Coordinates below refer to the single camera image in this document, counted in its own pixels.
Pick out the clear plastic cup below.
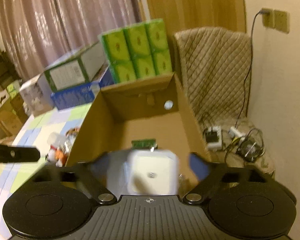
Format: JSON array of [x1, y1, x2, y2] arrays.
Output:
[[47, 132, 67, 148]]

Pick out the white square night light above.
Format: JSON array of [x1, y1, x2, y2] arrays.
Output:
[[127, 149, 179, 196]]

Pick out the red toy car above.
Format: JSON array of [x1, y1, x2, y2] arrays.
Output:
[[65, 127, 80, 136]]

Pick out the checkered bed sheet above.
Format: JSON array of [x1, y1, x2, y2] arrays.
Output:
[[0, 104, 91, 239]]

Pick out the white power strip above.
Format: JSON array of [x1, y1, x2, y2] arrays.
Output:
[[204, 126, 223, 151]]

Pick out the stacked cardboard boxes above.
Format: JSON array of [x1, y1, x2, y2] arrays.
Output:
[[0, 80, 30, 137]]

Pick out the green silver foil pouch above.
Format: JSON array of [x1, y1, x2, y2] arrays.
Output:
[[132, 139, 158, 150]]

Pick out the white humidifier box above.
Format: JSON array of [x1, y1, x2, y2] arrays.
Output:
[[19, 74, 54, 116]]

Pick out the blue carton box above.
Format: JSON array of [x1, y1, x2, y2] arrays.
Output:
[[51, 64, 114, 111]]

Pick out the open cardboard box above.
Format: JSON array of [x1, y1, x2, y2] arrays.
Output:
[[66, 74, 212, 186]]

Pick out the black luggage trolley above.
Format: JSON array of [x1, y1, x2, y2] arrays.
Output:
[[0, 49, 20, 91]]

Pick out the dark green carton box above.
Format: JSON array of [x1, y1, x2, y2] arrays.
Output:
[[44, 42, 106, 93]]

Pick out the quilted beige chair cover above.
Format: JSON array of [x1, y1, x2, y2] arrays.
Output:
[[173, 27, 275, 176]]

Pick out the green tissue pack bundle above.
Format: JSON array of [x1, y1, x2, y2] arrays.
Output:
[[100, 18, 173, 83]]

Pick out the pink curtain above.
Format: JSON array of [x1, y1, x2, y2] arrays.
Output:
[[0, 0, 141, 80]]

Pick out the wooden door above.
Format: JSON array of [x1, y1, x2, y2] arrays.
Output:
[[147, 0, 246, 38]]

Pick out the tangled cable pile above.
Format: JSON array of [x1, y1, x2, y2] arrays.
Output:
[[223, 126, 266, 163]]

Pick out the wall power outlet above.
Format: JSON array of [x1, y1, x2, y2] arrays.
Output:
[[261, 8, 290, 34]]

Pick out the black charger cable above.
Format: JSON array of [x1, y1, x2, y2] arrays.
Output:
[[234, 10, 266, 131]]

